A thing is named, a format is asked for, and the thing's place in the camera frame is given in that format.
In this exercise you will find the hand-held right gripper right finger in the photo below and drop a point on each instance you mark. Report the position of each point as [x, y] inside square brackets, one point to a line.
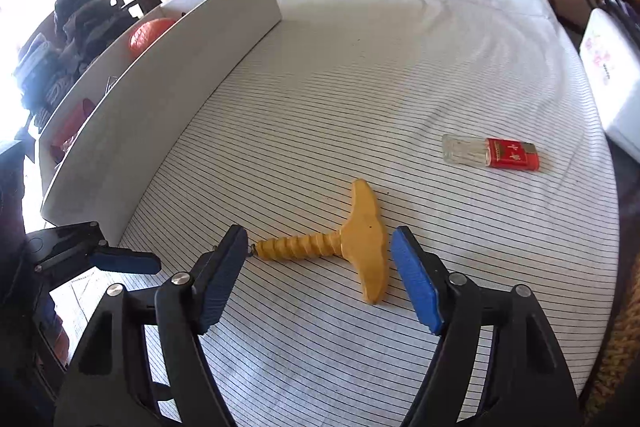
[415, 287]

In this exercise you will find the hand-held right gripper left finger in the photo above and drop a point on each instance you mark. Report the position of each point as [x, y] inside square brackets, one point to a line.
[217, 287]

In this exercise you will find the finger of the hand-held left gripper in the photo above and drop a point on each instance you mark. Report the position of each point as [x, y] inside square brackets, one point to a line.
[127, 263]

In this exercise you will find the white storage box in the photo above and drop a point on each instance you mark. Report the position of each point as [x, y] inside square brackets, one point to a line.
[160, 107]

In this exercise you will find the red item in box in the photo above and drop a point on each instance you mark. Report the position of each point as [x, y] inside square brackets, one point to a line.
[72, 127]

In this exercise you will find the striped white tablecloth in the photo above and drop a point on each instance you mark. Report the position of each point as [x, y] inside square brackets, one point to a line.
[400, 82]

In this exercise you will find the wicker basket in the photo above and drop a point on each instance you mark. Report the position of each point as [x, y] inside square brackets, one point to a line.
[617, 357]

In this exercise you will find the pile of dark clothes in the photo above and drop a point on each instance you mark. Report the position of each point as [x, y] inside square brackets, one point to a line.
[70, 47]

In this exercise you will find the orange mesh ball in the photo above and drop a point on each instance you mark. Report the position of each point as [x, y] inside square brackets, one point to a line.
[150, 37]

